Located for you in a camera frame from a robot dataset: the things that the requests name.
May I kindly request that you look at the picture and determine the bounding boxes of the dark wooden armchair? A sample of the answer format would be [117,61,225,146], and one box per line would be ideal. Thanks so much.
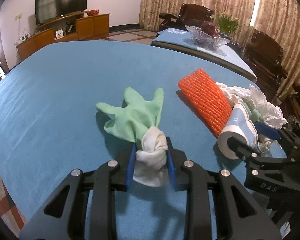
[158,3,214,31]
[243,30,288,101]

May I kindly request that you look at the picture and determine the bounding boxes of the green potted plant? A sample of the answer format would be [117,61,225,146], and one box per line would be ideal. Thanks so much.
[215,13,239,36]

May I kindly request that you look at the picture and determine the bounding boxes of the orange foam fruit net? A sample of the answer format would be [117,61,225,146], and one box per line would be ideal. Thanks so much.
[178,69,232,137]

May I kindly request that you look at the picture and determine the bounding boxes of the black flat television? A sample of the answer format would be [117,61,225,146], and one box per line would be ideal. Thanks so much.
[35,0,87,25]

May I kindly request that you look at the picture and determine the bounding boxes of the blue far tablecloth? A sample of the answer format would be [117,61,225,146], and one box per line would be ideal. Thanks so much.
[151,28,257,83]

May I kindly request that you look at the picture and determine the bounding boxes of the dark wooden left armchair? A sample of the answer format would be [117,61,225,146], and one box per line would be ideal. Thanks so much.
[158,3,214,31]

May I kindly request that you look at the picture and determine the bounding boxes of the green rubber glove white cuff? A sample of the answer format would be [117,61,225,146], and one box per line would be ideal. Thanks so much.
[96,87,168,187]

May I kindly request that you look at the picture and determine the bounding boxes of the blue near tablecloth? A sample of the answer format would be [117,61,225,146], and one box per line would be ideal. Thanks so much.
[0,40,288,240]

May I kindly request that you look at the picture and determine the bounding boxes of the red apples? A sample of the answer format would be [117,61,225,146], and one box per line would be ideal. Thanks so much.
[200,21,219,37]

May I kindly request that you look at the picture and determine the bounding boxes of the dark wooden right armchair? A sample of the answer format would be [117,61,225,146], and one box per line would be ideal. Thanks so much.
[243,30,288,101]

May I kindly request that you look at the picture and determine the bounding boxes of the white tissue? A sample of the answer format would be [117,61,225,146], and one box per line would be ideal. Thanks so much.
[216,82,288,129]

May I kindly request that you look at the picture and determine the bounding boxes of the blue tablecloth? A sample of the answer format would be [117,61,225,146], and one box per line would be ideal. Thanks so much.
[0,40,288,240]
[151,28,257,83]

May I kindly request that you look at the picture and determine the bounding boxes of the glass fruit bowl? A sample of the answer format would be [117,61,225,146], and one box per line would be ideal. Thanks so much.
[185,25,230,50]

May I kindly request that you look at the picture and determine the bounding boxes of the wooden tv cabinet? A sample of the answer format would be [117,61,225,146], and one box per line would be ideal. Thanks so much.
[16,12,110,61]

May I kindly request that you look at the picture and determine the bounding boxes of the dark wooden sofa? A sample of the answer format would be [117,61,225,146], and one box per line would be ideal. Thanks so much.
[279,83,300,137]

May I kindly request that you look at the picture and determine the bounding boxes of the beige patterned curtains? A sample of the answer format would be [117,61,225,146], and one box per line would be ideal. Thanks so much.
[139,0,300,99]

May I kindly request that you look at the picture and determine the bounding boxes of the red bowl on cabinet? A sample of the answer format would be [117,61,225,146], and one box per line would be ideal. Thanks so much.
[87,9,99,17]

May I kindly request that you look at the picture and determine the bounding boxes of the blue white paper cup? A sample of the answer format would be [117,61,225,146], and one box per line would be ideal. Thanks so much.
[217,102,258,160]

